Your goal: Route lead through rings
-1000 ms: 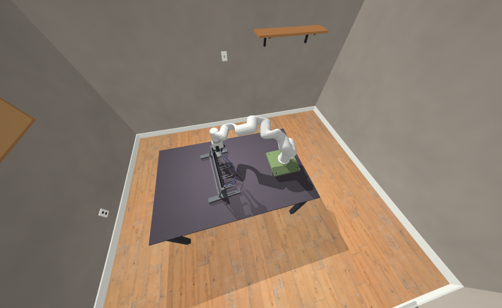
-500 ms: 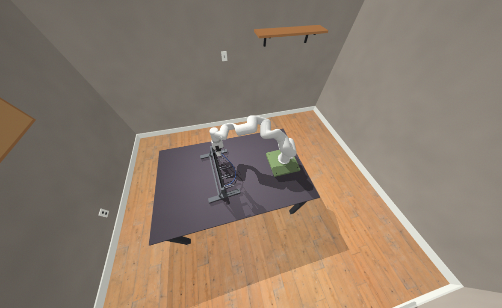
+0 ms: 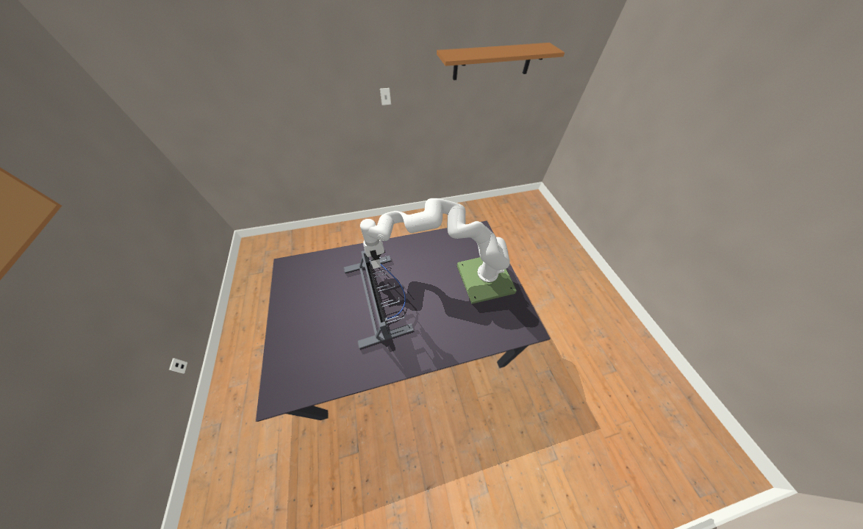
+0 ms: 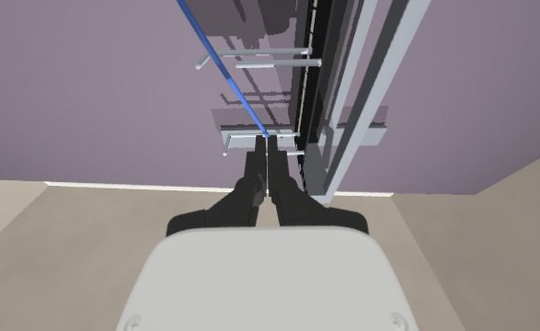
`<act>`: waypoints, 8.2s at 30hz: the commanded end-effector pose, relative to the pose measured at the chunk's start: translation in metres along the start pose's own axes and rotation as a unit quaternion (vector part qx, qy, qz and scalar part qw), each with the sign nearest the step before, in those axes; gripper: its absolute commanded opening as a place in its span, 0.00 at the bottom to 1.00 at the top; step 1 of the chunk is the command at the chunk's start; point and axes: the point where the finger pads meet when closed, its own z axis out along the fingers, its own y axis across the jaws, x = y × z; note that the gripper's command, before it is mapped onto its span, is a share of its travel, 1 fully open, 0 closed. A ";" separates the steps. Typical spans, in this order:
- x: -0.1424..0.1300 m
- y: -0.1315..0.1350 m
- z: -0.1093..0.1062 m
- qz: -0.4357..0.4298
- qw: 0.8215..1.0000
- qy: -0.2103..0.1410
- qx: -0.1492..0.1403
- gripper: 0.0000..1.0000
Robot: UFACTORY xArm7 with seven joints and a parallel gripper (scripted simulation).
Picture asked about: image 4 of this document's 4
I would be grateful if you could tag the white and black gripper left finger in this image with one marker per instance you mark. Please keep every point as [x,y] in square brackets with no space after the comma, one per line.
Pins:
[239,208]

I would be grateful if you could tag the blue cable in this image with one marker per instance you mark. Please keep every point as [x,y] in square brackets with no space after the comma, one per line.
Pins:
[219,63]

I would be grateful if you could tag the grey patch panel rack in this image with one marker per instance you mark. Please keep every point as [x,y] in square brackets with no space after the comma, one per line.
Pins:
[321,54]

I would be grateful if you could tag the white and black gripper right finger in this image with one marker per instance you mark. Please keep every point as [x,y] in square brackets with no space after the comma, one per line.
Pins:
[295,207]

